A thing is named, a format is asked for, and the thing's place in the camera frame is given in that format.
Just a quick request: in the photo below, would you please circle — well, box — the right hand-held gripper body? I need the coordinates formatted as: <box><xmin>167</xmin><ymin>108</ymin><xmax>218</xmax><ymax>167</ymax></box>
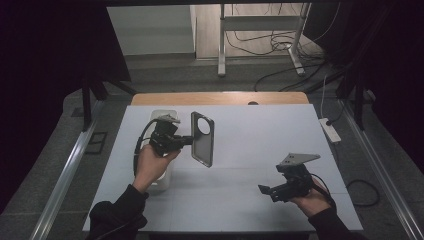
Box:
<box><xmin>269</xmin><ymin>152</ymin><xmax>322</xmax><ymax>203</ymax></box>

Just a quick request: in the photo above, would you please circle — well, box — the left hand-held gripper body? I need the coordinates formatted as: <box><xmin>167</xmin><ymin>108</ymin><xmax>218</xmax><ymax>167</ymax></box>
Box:
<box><xmin>148</xmin><ymin>114</ymin><xmax>185</xmax><ymax>158</ymax></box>

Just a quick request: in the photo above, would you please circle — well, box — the clear dark-rimmed phone case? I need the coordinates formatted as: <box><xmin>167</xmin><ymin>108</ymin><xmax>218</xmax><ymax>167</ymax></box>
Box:
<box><xmin>190</xmin><ymin>111</ymin><xmax>215</xmax><ymax>169</ymax></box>

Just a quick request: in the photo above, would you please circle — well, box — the white oblong storage box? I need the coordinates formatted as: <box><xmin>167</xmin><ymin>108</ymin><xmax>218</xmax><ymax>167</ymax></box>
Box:
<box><xmin>142</xmin><ymin>109</ymin><xmax>180</xmax><ymax>193</ymax></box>

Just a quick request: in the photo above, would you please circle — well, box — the person's right hand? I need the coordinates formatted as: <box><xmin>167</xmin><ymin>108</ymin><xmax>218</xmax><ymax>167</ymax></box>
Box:
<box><xmin>289</xmin><ymin>178</ymin><xmax>333</xmax><ymax>218</ymax></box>

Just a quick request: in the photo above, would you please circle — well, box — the person's left hand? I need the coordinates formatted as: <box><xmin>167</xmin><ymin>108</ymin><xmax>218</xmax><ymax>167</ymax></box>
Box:
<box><xmin>132</xmin><ymin>144</ymin><xmax>181</xmax><ymax>195</ymax></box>

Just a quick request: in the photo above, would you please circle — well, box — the wooden table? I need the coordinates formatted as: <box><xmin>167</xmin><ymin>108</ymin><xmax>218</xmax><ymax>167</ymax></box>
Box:
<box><xmin>130</xmin><ymin>91</ymin><xmax>310</xmax><ymax>107</ymax></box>

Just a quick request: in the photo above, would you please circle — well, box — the white table mat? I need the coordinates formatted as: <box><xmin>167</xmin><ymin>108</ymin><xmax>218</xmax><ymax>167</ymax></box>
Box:
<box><xmin>82</xmin><ymin>103</ymin><xmax>364</xmax><ymax>233</ymax></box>

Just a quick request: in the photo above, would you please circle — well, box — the white power strip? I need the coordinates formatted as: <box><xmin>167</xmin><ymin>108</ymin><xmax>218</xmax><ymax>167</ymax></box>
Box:
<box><xmin>318</xmin><ymin>117</ymin><xmax>343</xmax><ymax>144</ymax></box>

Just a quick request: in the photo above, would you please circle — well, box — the black floor plate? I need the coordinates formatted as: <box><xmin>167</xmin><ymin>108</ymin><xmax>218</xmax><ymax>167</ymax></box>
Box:
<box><xmin>84</xmin><ymin>131</ymin><xmax>109</xmax><ymax>155</ymax></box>

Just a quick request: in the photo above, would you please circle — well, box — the black metal stand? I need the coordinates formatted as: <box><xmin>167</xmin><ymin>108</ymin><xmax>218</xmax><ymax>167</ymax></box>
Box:
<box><xmin>336</xmin><ymin>66</ymin><xmax>368</xmax><ymax>131</ymax></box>
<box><xmin>81</xmin><ymin>78</ymin><xmax>138</xmax><ymax>133</ymax></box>

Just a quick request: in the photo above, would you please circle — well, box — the dark curtain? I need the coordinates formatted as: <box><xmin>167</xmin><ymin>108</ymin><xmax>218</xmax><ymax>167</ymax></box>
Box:
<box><xmin>304</xmin><ymin>0</ymin><xmax>424</xmax><ymax>168</ymax></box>
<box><xmin>0</xmin><ymin>0</ymin><xmax>132</xmax><ymax>214</ymax></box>

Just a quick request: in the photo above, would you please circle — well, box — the left hand-held gripper cable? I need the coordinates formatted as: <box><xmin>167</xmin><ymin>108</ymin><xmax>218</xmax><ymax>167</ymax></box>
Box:
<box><xmin>132</xmin><ymin>119</ymin><xmax>160</xmax><ymax>178</ymax></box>

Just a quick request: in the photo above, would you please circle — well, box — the hand-held gripper cable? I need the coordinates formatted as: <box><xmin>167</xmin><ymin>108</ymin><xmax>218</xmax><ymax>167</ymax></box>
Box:
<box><xmin>132</xmin><ymin>119</ymin><xmax>160</xmax><ymax>178</ymax></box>
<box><xmin>310</xmin><ymin>173</ymin><xmax>337</xmax><ymax>209</ymax></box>

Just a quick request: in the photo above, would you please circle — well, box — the right hand-held gripper cable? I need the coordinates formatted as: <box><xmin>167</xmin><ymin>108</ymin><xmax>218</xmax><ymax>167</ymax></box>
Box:
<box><xmin>310</xmin><ymin>173</ymin><xmax>337</xmax><ymax>209</ymax></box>

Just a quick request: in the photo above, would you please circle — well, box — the black looped cable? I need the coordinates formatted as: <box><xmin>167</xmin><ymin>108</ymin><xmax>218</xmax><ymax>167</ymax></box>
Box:
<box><xmin>345</xmin><ymin>179</ymin><xmax>381</xmax><ymax>207</ymax></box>

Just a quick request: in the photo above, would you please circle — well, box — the black plugged-in cable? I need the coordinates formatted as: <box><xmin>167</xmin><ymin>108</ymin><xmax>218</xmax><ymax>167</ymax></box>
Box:
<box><xmin>327</xmin><ymin>99</ymin><xmax>348</xmax><ymax>127</ymax></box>

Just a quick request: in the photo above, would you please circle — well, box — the white power strip cable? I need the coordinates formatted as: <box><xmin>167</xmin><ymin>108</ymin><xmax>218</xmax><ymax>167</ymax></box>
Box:
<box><xmin>319</xmin><ymin>74</ymin><xmax>329</xmax><ymax>120</ymax></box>

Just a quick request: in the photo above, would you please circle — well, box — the aluminium floor rail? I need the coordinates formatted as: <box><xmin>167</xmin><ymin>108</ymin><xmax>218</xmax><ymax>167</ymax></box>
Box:
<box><xmin>339</xmin><ymin>99</ymin><xmax>424</xmax><ymax>240</ymax></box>
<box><xmin>38</xmin><ymin>99</ymin><xmax>106</xmax><ymax>240</ymax></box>

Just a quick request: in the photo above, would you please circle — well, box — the tangle of black floor cables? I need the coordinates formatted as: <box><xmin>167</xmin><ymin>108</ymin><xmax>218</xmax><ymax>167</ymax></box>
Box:
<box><xmin>224</xmin><ymin>3</ymin><xmax>342</xmax><ymax>93</ymax></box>

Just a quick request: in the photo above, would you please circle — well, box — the white metal desk frame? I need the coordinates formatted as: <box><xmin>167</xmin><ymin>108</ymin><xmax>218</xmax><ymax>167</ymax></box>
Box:
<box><xmin>217</xmin><ymin>3</ymin><xmax>313</xmax><ymax>78</ymax></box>

